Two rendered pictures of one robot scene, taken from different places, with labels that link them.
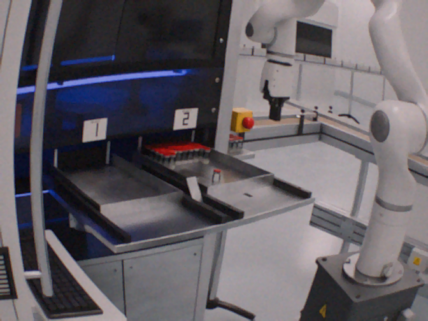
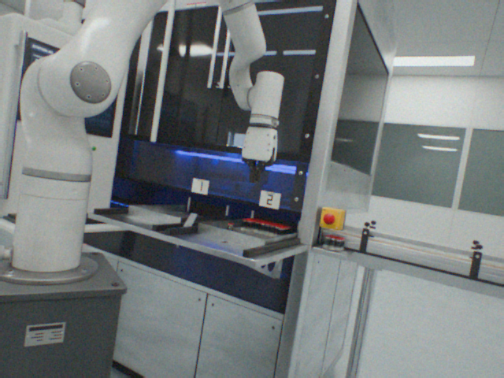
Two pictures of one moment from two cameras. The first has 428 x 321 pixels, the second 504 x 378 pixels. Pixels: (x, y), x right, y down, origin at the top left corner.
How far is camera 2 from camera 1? 171 cm
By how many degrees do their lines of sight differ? 72
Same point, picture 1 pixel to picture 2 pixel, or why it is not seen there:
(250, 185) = (237, 238)
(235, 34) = (322, 128)
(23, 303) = not seen: outside the picture
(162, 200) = (166, 219)
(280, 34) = (251, 94)
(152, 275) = (230, 324)
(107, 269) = (194, 295)
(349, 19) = not seen: outside the picture
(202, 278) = (280, 365)
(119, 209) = (139, 213)
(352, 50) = not seen: outside the picture
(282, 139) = (434, 272)
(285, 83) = (256, 145)
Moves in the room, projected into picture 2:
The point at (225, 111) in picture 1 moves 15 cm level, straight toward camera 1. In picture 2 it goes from (309, 204) to (271, 198)
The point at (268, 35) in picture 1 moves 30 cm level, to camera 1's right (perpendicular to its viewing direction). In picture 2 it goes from (242, 98) to (275, 79)
